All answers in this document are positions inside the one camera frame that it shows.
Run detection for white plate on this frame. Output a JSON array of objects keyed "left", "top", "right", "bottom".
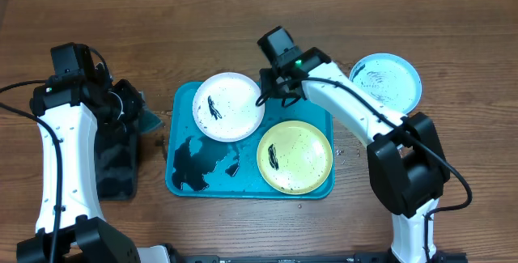
[{"left": 192, "top": 72, "right": 265, "bottom": 142}]

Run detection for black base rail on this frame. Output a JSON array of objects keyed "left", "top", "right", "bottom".
[{"left": 177, "top": 250, "right": 469, "bottom": 263}]

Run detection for light blue plate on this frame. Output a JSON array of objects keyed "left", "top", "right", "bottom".
[{"left": 349, "top": 53, "right": 422, "bottom": 114}]

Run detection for yellow-green plate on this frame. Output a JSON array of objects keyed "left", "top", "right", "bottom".
[{"left": 256, "top": 121, "right": 333, "bottom": 195}]

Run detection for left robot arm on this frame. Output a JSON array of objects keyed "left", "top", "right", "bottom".
[{"left": 16, "top": 43, "right": 175, "bottom": 262}]

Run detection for teal plastic serving tray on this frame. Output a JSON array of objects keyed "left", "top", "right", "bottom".
[{"left": 165, "top": 82, "right": 335, "bottom": 200}]

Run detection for green scouring sponge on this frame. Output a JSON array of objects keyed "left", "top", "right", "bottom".
[{"left": 138, "top": 91, "right": 163, "bottom": 134}]

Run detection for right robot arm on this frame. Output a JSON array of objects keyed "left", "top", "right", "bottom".
[{"left": 257, "top": 27, "right": 450, "bottom": 262}]

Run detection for black plastic water tray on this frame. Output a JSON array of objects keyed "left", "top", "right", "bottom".
[{"left": 94, "top": 125, "right": 139, "bottom": 201}]

